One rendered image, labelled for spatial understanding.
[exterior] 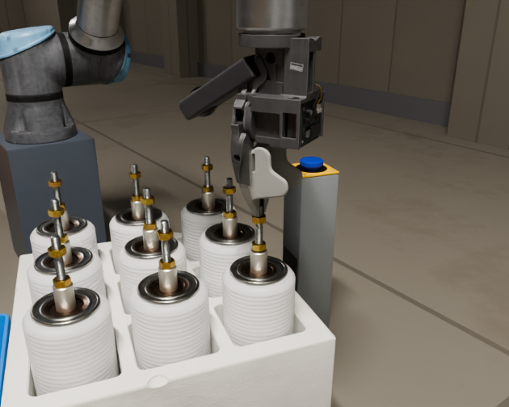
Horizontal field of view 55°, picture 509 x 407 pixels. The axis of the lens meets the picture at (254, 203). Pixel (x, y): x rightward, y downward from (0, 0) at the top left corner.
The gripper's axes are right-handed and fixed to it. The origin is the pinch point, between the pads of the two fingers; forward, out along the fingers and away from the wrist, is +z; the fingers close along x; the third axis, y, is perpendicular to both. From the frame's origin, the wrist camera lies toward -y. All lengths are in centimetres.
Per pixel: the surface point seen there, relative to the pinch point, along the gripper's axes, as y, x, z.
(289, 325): 5.4, -0.4, 15.9
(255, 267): 0.8, -1.1, 8.3
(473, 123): 9, 191, 26
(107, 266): -27.4, 0.6, 16.4
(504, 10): 14, 188, -22
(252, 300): 2.2, -4.5, 10.8
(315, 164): -1.5, 24.1, 1.7
